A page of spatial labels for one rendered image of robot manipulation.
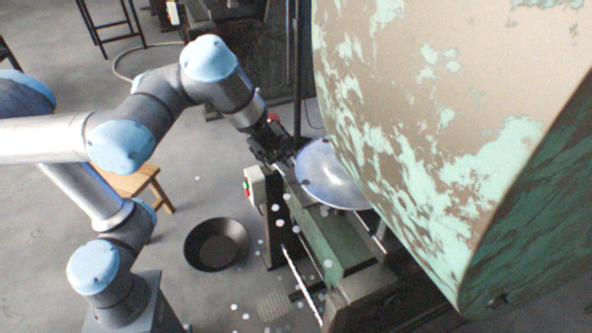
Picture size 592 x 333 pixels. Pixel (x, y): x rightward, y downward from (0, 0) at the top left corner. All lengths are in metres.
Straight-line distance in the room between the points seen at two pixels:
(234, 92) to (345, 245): 0.53
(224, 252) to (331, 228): 0.84
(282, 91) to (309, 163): 1.69
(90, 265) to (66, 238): 1.07
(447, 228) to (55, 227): 2.01
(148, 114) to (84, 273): 0.54
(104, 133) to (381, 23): 0.38
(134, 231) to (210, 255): 0.72
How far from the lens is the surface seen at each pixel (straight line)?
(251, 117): 0.59
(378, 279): 0.88
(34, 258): 2.03
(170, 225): 1.84
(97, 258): 0.97
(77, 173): 0.92
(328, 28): 0.25
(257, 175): 1.09
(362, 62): 0.22
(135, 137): 0.49
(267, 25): 2.31
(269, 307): 1.35
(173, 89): 0.57
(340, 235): 0.93
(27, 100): 0.86
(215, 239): 1.73
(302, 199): 0.82
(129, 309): 1.09
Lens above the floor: 1.41
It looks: 44 degrees down
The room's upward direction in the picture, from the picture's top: straight up
